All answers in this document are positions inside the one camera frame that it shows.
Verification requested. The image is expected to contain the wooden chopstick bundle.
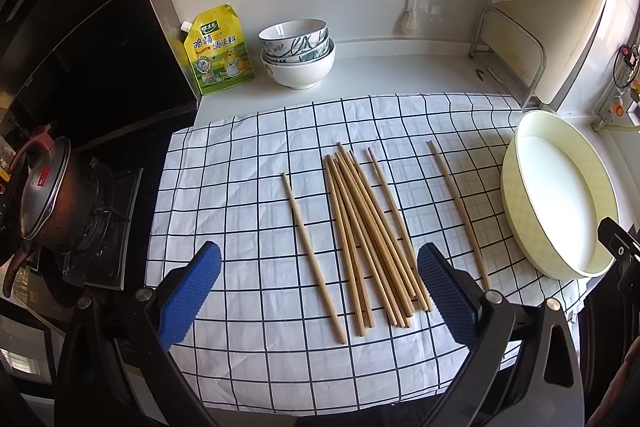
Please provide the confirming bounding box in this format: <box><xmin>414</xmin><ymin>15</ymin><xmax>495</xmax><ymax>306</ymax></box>
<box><xmin>333</xmin><ymin>165</ymin><xmax>374</xmax><ymax>332</ymax></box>
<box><xmin>323</xmin><ymin>155</ymin><xmax>366</xmax><ymax>337</ymax></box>
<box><xmin>333</xmin><ymin>150</ymin><xmax>413</xmax><ymax>327</ymax></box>
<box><xmin>332</xmin><ymin>155</ymin><xmax>406</xmax><ymax>327</ymax></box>
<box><xmin>336</xmin><ymin>143</ymin><xmax>414</xmax><ymax>327</ymax></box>
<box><xmin>345</xmin><ymin>152</ymin><xmax>432</xmax><ymax>311</ymax></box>

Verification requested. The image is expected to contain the round cream tray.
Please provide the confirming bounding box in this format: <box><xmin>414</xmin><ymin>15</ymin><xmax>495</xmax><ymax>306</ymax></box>
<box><xmin>501</xmin><ymin>110</ymin><xmax>618</xmax><ymax>281</ymax></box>

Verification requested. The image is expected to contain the black gas stove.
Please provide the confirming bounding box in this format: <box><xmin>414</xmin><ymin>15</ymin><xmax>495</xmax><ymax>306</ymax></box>
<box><xmin>37</xmin><ymin>157</ymin><xmax>143</xmax><ymax>303</ymax></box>

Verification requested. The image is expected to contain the white black checkered cloth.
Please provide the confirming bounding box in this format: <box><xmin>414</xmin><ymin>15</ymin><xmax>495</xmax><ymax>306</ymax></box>
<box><xmin>145</xmin><ymin>94</ymin><xmax>587</xmax><ymax>415</ymax></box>

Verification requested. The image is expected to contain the metal board rack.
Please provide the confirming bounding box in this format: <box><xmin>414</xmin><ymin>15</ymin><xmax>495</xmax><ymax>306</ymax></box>
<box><xmin>469</xmin><ymin>6</ymin><xmax>547</xmax><ymax>110</ymax></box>

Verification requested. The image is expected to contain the white lower bowl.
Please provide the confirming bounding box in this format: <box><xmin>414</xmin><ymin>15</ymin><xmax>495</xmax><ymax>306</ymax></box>
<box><xmin>260</xmin><ymin>38</ymin><xmax>336</xmax><ymax>90</ymax></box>

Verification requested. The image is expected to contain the yellow green seasoning pouch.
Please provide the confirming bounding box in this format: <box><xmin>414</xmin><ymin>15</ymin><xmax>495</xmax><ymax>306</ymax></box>
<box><xmin>181</xmin><ymin>4</ymin><xmax>255</xmax><ymax>94</ymax></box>

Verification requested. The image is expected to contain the white cutting board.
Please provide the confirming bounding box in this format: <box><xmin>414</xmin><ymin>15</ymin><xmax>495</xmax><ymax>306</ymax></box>
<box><xmin>487</xmin><ymin>0</ymin><xmax>615</xmax><ymax>105</ymax></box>

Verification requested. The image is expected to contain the gas valve with orange knob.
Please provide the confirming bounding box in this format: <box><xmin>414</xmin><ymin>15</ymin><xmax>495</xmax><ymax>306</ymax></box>
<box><xmin>592</xmin><ymin>44</ymin><xmax>639</xmax><ymax>132</ymax></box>

